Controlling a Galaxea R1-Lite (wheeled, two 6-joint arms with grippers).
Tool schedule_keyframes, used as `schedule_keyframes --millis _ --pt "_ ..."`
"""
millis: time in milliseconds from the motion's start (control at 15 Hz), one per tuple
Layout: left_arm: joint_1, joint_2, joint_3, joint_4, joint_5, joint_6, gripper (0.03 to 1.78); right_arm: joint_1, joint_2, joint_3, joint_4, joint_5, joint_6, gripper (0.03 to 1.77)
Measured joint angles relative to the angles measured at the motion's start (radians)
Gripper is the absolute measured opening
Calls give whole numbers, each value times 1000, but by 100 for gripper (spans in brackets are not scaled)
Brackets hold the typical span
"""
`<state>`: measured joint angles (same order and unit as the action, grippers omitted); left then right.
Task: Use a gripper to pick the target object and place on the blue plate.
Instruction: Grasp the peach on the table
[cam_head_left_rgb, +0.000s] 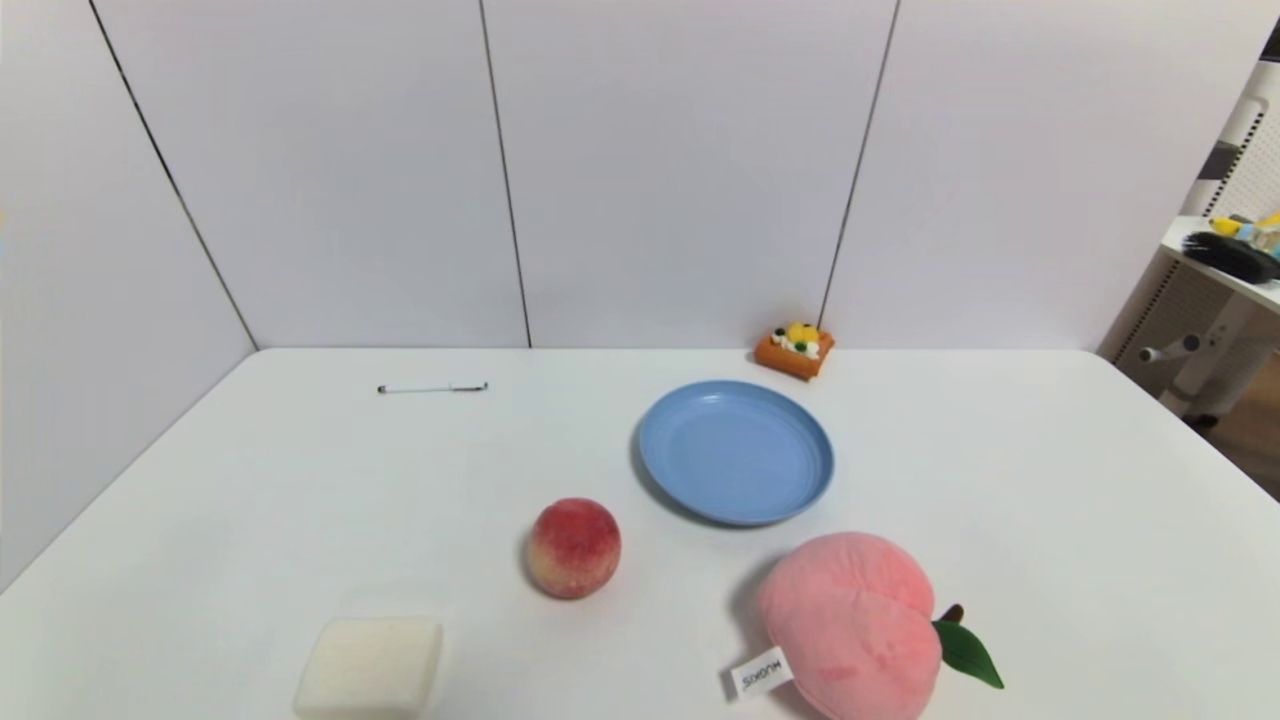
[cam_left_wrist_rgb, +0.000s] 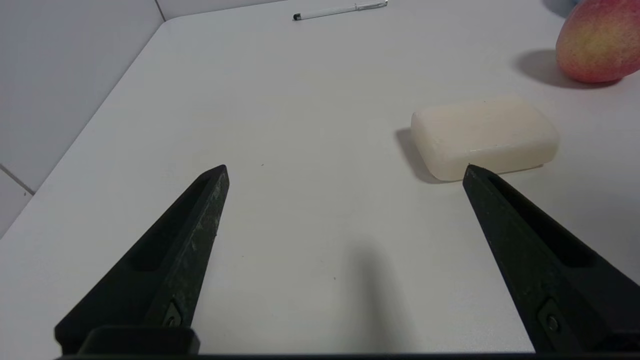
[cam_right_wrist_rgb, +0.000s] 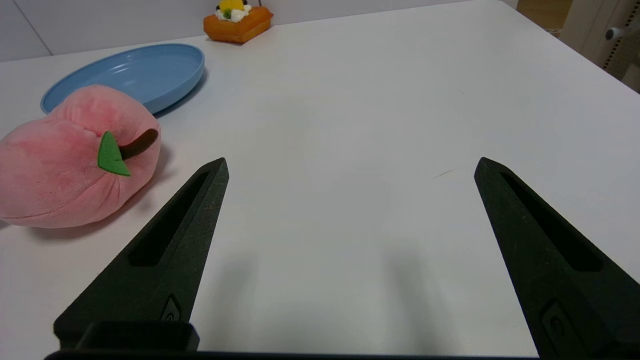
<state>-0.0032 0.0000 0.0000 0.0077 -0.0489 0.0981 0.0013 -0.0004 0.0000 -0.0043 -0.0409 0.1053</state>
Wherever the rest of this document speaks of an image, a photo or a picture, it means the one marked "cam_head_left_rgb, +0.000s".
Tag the blue plastic plate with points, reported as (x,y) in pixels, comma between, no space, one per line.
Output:
(735,452)

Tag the orange toy waffle with fruit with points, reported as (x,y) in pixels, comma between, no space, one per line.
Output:
(795,350)

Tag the red yellow peach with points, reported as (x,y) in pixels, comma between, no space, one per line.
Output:
(573,548)

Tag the white ballpoint pen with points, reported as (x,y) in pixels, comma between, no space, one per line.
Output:
(430,388)

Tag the pink plush peach with tag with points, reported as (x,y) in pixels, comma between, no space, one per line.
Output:
(850,625)

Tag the white soap bar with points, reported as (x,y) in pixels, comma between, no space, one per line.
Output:
(368,668)

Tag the white desk leg with knob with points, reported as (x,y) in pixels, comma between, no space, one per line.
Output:
(1215,355)

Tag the white side desk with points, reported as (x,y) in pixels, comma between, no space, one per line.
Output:
(1232,275)

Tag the black hair brush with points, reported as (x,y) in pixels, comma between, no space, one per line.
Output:
(1230,256)

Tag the yellow blue toy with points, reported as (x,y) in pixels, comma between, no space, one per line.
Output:
(1250,229)

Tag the white pegboard panel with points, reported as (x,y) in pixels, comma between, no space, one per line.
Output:
(1255,160)

